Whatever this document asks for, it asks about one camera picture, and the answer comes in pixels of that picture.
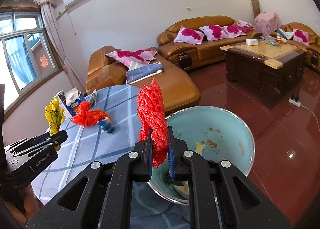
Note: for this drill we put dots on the pink cushion middle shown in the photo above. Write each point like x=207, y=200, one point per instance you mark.
x=214, y=32

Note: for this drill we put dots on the crumpled trash in basin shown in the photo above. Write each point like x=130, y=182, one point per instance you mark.
x=180, y=187

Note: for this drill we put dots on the blue white milk carton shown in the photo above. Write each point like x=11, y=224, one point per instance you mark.
x=73, y=99

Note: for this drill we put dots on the blue plaid tablecloth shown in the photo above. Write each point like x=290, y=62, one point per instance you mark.
x=88, y=144

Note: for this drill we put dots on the brown leather long sofa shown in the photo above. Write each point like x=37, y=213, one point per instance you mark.
x=189, y=56

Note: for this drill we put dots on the pink cushion right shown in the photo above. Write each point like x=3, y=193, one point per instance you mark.
x=232, y=31

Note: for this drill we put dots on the yellow plastic wrapper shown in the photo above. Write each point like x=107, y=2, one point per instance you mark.
x=54, y=115

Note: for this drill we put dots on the pink cushion on chaise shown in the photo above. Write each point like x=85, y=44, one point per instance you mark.
x=126, y=57

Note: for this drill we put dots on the pink covered side object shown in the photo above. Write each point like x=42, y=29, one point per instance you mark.
x=266, y=23

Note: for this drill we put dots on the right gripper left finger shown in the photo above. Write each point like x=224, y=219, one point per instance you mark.
x=135, y=166

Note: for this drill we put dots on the folded pink blanket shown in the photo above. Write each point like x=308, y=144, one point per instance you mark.
x=243, y=26

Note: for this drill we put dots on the white power strip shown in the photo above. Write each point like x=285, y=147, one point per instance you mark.
x=294, y=100

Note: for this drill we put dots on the folded blue plaid cloth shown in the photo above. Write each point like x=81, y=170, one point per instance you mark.
x=138, y=72

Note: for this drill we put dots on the rolled brown mat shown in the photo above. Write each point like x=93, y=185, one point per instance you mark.
x=256, y=7

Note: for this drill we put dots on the red plastic bag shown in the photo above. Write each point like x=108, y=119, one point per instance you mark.
x=86, y=117

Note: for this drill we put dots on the dark wooden coffee table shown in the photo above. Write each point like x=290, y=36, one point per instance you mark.
x=268, y=71

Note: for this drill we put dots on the pink curtain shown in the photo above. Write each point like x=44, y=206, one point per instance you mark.
x=48, y=15

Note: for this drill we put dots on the small foil sachet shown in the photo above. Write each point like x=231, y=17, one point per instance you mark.
x=93, y=98

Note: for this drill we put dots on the brown leather armchair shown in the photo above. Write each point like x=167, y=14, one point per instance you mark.
x=312, y=51

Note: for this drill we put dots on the pink cushion left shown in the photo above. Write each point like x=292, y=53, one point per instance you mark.
x=190, y=36

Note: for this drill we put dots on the red mesh net bag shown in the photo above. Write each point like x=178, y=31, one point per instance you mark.
x=150, y=111

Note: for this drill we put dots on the teal enamel basin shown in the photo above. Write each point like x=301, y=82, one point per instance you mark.
x=216, y=134

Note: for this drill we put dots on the white cardboard box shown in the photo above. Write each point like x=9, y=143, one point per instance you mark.
x=62, y=103

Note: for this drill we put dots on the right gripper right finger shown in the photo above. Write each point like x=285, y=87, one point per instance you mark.
x=186, y=165

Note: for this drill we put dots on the white tissue box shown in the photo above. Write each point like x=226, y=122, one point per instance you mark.
x=251, y=41

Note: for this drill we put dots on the window with white frame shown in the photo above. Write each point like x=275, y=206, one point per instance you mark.
x=27, y=60

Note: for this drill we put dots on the clutter on coffee table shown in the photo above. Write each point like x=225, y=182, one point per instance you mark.
x=274, y=41

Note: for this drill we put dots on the pink cushion on armchair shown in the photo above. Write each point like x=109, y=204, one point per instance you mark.
x=301, y=37

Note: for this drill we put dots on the brown leather chaise sofa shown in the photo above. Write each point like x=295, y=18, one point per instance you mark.
x=177, y=88

